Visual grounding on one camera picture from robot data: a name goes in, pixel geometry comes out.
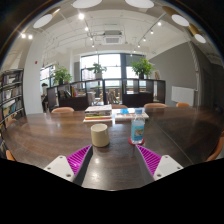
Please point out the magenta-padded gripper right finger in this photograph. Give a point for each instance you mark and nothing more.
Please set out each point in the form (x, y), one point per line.
(166, 166)

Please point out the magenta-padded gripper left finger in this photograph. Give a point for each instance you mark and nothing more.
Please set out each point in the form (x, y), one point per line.
(61, 166)

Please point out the clear blue-capped water bottle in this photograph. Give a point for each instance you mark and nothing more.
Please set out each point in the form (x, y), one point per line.
(137, 128)

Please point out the stack of books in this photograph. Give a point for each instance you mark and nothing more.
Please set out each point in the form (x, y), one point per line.
(98, 112)

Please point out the flat book with blue cover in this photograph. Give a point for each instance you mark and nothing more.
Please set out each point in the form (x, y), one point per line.
(124, 116)

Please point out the low dark shelf unit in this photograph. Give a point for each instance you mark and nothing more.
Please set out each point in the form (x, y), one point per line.
(133, 99)

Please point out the tall dark bookshelf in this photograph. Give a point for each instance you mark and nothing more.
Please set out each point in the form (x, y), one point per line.
(11, 96)

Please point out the small bushy potted plant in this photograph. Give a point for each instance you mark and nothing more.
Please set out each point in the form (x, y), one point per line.
(62, 75)

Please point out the large leafy potted plant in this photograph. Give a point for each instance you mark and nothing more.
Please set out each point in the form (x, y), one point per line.
(142, 67)

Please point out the potted plant in white pot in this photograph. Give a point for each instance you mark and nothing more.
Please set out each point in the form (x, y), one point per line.
(97, 69)

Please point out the white ceiling air conditioner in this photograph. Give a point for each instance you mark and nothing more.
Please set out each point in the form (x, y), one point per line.
(112, 38)

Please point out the ceiling lights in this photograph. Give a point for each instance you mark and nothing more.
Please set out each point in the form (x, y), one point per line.
(42, 20)

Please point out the white wall panel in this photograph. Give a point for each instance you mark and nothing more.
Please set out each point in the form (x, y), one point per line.
(182, 96)

